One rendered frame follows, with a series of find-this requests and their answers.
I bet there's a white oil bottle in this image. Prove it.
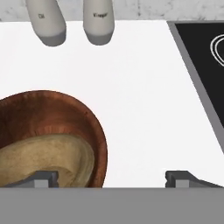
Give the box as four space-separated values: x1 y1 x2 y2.
24 0 67 47

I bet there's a white vinegar bottle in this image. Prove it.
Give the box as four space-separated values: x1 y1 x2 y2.
82 0 116 46

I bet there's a black hob with grey rim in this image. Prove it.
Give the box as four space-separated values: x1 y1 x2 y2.
166 20 224 154

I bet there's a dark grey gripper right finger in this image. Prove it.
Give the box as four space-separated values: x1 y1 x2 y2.
164 170 222 188

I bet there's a brown wooden bowl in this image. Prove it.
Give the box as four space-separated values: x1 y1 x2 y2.
0 89 109 188

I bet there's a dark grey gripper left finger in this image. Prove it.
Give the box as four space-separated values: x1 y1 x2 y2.
4 171 60 188

